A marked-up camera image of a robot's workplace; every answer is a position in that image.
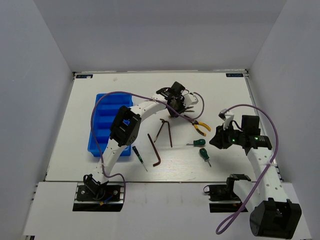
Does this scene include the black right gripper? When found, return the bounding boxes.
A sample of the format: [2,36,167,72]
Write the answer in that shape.
[209,121,246,149]

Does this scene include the yellow bent-nose pliers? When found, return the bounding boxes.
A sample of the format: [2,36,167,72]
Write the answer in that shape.
[178,106,195,114]

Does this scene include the thin brown hex key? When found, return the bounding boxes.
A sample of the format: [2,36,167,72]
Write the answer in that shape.
[153,118,166,143]

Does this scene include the long brown ball-end hex key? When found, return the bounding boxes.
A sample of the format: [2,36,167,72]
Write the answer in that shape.
[160,118,173,148]

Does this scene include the yellow black long-nose pliers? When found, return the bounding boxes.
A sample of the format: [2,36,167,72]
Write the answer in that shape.
[184,115,212,137]

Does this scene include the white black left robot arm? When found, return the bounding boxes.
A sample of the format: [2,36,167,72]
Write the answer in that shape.
[90,82,198,181]

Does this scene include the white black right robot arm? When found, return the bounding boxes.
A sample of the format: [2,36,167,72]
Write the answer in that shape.
[209,111,302,240]

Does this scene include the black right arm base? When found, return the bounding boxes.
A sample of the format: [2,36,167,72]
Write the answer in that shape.
[203,174,251,213]

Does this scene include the green stubby flathead screwdriver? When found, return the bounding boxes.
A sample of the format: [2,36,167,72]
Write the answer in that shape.
[186,138,206,147]

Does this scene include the green stubby screwdriver orange cap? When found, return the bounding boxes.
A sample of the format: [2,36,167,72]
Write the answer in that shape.
[199,147,212,167]

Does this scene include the large brown hex key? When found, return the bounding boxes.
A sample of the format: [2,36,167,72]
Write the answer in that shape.
[147,133,161,167]

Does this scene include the blue logo sticker right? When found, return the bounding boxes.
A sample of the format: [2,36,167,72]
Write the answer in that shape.
[225,73,244,78]

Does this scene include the blue logo sticker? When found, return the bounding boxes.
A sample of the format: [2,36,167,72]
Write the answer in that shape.
[75,74,93,79]
[225,73,244,78]

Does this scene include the black green precision screwdriver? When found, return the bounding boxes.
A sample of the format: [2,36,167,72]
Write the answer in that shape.
[132,146,148,172]

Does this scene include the blue plastic compartment tray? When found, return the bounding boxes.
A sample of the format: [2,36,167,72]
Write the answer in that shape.
[87,93,133,157]

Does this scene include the blue logo sticker left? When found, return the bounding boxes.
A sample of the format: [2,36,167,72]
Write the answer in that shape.
[75,74,93,79]

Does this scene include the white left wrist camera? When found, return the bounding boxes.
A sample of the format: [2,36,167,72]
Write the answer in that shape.
[184,93,199,106]

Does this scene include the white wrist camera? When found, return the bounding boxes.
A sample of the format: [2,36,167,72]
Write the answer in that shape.
[218,109,234,130]
[184,93,199,106]

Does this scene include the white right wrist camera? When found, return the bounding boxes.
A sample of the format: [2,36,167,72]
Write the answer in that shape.
[218,109,234,130]

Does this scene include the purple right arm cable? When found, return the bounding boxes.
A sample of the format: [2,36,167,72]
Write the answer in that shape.
[215,103,280,236]

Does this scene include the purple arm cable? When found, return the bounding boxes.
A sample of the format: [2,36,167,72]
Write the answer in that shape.
[215,103,280,236]
[90,91,206,187]

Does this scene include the metal table edge rail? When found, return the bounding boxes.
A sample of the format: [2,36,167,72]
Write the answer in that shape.
[244,69,286,183]

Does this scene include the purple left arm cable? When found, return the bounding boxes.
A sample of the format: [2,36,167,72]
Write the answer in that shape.
[90,91,206,187]

